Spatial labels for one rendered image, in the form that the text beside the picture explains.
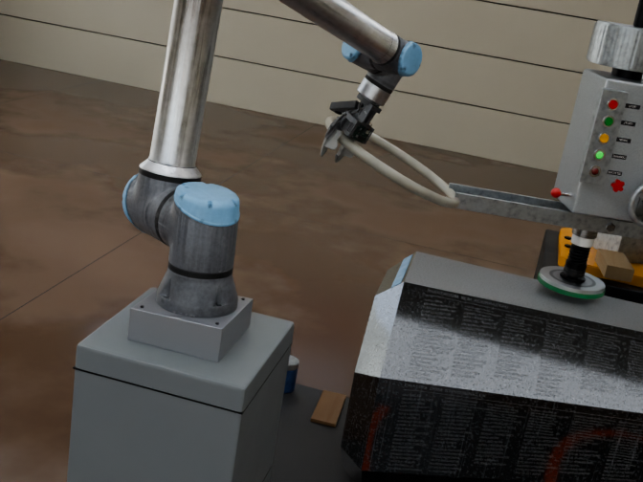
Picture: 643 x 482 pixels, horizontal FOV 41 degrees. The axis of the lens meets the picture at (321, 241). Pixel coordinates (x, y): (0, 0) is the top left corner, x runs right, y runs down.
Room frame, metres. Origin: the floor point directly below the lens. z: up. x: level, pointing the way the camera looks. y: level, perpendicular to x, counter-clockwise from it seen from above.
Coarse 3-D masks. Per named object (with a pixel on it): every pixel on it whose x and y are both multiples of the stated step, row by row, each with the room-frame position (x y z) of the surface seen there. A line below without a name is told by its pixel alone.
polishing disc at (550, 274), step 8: (544, 272) 2.73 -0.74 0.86; (552, 272) 2.74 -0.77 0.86; (560, 272) 2.76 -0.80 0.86; (544, 280) 2.67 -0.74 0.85; (552, 280) 2.65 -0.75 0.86; (560, 280) 2.67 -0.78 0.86; (592, 280) 2.72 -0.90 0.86; (600, 280) 2.74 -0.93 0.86; (560, 288) 2.62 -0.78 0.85; (568, 288) 2.61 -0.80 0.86; (576, 288) 2.62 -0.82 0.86; (584, 288) 2.63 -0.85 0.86; (592, 288) 2.64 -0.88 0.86; (600, 288) 2.66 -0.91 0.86
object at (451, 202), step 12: (348, 144) 2.47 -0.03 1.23; (384, 144) 2.87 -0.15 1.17; (360, 156) 2.44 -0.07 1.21; (372, 156) 2.44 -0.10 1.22; (396, 156) 2.87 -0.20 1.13; (408, 156) 2.86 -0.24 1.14; (384, 168) 2.41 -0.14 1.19; (420, 168) 2.83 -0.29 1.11; (396, 180) 2.41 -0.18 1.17; (408, 180) 2.42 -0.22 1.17; (432, 180) 2.79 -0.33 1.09; (420, 192) 2.42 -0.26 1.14; (432, 192) 2.45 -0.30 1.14; (444, 192) 2.72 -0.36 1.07; (444, 204) 2.48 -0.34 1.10; (456, 204) 2.55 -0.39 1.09
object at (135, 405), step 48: (96, 336) 1.78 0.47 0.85; (288, 336) 1.98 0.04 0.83; (96, 384) 1.71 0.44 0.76; (144, 384) 1.69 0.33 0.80; (192, 384) 1.67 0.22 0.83; (240, 384) 1.66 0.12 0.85; (96, 432) 1.71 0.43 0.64; (144, 432) 1.69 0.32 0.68; (192, 432) 1.67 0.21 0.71; (240, 432) 1.66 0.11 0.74; (96, 480) 1.71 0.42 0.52; (144, 480) 1.68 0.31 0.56; (192, 480) 1.66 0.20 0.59; (240, 480) 1.72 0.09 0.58
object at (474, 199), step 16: (464, 192) 2.73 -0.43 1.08; (480, 192) 2.73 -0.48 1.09; (496, 192) 2.74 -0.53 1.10; (464, 208) 2.62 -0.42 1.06; (480, 208) 2.62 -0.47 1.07; (496, 208) 2.62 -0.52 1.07; (512, 208) 2.63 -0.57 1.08; (528, 208) 2.63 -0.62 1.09; (544, 208) 2.64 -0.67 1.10; (560, 208) 2.76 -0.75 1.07; (560, 224) 2.64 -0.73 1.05; (576, 224) 2.65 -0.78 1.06; (592, 224) 2.65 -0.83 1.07; (608, 224) 2.65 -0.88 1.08; (624, 224) 2.66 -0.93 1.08
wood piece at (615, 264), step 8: (600, 256) 3.15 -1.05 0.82; (608, 256) 3.13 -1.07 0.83; (616, 256) 3.15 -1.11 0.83; (624, 256) 3.16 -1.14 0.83; (600, 264) 3.12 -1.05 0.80; (608, 264) 3.03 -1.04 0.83; (616, 264) 3.05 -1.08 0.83; (624, 264) 3.06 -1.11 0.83; (608, 272) 3.02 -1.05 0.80; (616, 272) 3.02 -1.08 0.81; (624, 272) 3.02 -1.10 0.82; (632, 272) 3.02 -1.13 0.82; (624, 280) 3.02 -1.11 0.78
